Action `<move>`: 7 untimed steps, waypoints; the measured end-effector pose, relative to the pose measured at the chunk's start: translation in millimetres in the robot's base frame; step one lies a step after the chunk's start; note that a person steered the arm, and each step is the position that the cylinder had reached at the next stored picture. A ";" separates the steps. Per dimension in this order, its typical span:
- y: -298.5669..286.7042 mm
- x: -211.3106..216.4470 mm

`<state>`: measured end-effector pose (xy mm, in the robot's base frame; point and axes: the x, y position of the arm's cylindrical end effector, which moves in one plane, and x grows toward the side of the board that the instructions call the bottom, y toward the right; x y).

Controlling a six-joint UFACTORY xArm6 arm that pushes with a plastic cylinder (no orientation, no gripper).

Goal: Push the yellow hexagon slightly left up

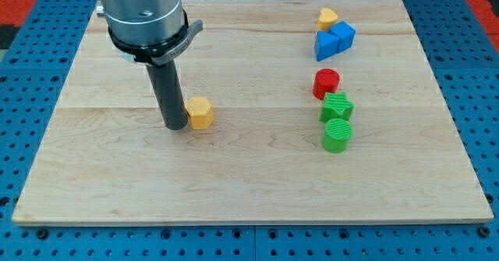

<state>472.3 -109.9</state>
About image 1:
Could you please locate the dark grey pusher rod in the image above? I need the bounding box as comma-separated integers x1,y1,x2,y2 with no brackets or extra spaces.
147,61,188,130

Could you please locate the black clamp with grey lever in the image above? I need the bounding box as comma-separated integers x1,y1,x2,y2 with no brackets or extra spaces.
108,11,203,66

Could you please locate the yellow hexagon block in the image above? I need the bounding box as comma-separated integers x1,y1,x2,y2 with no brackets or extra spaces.
186,97,214,130

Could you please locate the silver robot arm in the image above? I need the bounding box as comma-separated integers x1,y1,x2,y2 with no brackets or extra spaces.
101,0,203,130

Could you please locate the wooden board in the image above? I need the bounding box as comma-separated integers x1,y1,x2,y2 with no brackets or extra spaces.
12,0,494,227

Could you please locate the red cylinder block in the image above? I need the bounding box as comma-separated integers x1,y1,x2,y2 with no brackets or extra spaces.
313,68,341,100

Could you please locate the blue triangle block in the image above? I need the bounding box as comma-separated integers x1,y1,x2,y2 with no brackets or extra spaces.
314,30,340,62

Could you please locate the yellow heart block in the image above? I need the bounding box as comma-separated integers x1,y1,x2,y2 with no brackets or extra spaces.
317,8,339,32

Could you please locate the green star block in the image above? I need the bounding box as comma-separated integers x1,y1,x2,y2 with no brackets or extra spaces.
319,92,355,122

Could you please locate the green cylinder block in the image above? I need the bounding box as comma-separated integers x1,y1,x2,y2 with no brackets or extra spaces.
322,118,352,153

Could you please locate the blue cube block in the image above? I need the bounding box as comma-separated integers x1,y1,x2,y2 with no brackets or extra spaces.
328,21,356,53

